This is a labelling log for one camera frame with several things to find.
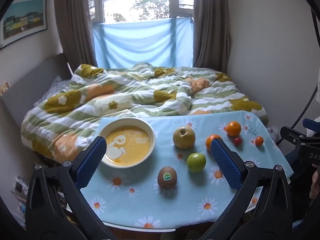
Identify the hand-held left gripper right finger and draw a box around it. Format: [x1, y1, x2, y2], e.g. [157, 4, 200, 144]
[200, 138, 293, 240]

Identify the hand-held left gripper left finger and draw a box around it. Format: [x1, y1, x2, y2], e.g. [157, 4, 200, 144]
[26, 136, 118, 240]

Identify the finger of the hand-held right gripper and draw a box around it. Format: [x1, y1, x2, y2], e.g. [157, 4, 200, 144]
[280, 126, 307, 145]
[302, 118, 320, 131]

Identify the large orange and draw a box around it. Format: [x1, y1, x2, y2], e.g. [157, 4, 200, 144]
[205, 134, 223, 152]
[226, 121, 242, 137]

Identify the green apple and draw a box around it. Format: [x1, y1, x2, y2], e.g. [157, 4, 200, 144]
[187, 153, 207, 173]

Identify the cream bowl with duck print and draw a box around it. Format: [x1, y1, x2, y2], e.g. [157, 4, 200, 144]
[98, 118, 157, 168]

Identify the brown kiwi with green sticker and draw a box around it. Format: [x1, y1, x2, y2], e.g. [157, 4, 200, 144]
[157, 166, 178, 189]

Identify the person's right hand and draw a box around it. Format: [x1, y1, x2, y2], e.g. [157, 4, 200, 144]
[309, 169, 320, 200]

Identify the yellow-green apple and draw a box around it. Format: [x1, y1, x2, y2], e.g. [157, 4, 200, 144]
[172, 126, 195, 149]

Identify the light blue daisy tablecloth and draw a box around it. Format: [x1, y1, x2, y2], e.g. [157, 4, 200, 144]
[80, 110, 294, 229]

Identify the stack of magazines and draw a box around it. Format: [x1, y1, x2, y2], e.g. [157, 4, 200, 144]
[10, 176, 28, 230]

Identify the green striped floral blanket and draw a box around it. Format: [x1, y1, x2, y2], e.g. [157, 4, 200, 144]
[20, 64, 269, 160]

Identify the grey patterned bed sheet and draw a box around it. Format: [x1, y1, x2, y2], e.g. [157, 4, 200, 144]
[34, 76, 73, 105]

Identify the grey bed headboard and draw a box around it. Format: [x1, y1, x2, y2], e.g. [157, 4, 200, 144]
[0, 53, 73, 130]

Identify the small beige figurine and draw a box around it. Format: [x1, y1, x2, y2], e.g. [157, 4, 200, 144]
[0, 81, 11, 96]

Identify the light blue window cloth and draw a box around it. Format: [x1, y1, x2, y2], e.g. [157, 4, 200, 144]
[92, 17, 194, 69]

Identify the brown curtain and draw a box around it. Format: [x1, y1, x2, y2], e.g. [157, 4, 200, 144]
[54, 0, 98, 68]
[192, 0, 232, 74]

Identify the framed wall poster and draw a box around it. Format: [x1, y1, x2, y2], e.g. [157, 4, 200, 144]
[0, 0, 47, 50]

